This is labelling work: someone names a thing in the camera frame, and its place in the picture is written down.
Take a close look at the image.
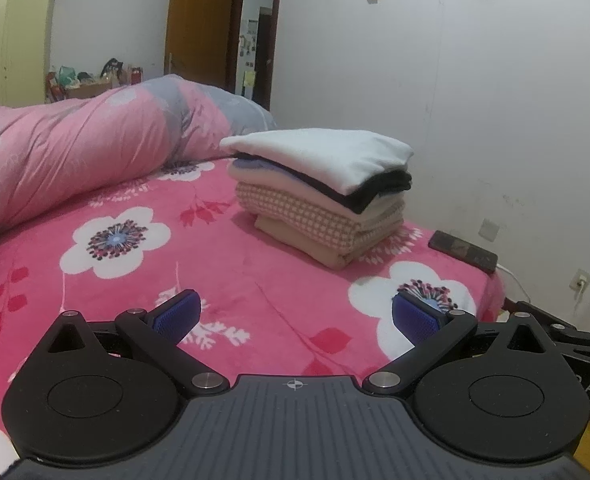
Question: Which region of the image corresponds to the pink and grey duvet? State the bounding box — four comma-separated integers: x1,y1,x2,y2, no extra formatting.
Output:
0,74,278,238

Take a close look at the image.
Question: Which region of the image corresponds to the wooden door frame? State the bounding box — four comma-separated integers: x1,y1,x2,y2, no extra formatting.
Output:
267,0,285,111

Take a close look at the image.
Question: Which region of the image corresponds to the white garment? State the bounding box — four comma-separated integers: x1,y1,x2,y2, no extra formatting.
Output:
218,129,415,196

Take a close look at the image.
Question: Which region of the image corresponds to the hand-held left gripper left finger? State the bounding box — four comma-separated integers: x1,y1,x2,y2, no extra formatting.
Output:
34,289,231,395

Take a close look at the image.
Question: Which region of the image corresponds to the black smartphone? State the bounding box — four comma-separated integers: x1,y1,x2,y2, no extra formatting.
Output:
428,230,499,275

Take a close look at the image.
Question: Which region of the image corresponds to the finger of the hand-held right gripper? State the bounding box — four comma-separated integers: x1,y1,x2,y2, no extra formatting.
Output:
516,301,590,349

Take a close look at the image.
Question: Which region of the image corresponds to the beige garment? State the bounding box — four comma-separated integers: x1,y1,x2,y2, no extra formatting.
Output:
254,214,406,270

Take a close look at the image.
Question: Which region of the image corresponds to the black and lavender garment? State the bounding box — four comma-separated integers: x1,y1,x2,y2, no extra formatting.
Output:
229,156,414,214

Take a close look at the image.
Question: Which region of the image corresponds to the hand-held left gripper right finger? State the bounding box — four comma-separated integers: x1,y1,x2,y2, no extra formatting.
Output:
362,292,560,396

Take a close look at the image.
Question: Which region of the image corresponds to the wooden door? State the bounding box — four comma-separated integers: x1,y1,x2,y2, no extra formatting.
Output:
164,0,248,98

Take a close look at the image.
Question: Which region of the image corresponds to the grey wall plate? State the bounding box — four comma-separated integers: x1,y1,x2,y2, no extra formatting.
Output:
477,217,500,242

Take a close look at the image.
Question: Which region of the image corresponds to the yellow-green wardrobe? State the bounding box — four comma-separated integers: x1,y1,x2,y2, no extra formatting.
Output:
0,0,58,108

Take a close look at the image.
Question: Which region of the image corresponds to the pink floral blanket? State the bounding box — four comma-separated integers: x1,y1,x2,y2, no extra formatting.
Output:
0,155,506,466

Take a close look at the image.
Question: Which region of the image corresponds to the white refrigerator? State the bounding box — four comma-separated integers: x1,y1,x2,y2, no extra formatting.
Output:
236,17,262,103

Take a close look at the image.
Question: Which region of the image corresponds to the white charging cable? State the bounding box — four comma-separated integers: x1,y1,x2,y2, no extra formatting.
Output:
495,261,538,306

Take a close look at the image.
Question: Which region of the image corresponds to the black bag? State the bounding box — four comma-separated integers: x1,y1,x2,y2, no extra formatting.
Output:
100,57,126,81

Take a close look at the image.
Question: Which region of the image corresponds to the pink checkered garment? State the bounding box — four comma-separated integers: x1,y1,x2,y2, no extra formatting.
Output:
235,181,407,257

